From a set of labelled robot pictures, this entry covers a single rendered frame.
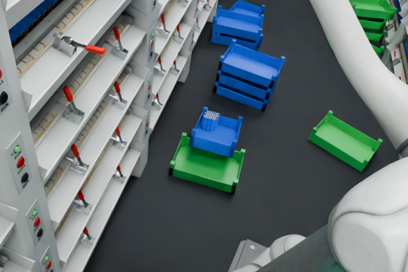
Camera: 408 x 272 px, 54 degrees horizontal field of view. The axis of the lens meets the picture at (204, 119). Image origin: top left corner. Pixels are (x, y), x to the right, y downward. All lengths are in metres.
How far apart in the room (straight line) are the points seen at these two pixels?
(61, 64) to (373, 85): 0.57
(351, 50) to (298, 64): 1.90
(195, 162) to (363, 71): 1.23
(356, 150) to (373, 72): 1.47
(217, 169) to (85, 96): 0.97
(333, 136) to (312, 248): 1.53
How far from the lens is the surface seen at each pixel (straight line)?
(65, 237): 1.22
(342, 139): 2.21
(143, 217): 1.67
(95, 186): 1.31
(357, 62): 0.74
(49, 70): 0.80
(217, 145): 1.76
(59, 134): 0.94
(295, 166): 1.98
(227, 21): 2.71
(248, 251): 1.40
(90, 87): 1.04
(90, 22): 0.93
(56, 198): 1.06
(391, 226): 0.52
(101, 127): 1.20
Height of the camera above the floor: 1.42
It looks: 44 degrees down
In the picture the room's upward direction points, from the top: 11 degrees clockwise
